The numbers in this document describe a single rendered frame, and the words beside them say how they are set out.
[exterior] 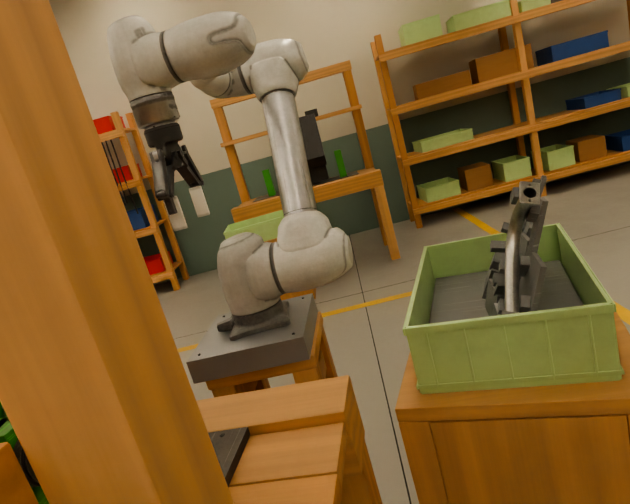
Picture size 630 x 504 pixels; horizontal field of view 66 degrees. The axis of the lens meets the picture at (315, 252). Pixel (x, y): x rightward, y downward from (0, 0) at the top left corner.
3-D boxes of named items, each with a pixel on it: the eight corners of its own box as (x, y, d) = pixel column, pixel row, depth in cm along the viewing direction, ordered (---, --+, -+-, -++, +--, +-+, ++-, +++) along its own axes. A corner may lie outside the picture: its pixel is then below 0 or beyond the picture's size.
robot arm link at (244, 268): (238, 300, 156) (217, 235, 151) (292, 288, 153) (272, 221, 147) (223, 320, 140) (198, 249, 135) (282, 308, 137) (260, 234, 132)
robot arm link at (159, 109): (179, 92, 105) (188, 120, 106) (142, 104, 106) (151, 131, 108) (161, 91, 96) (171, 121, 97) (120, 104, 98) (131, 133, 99)
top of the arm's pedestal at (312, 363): (234, 341, 168) (230, 331, 167) (323, 321, 164) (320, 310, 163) (208, 391, 137) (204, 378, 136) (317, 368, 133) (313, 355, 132)
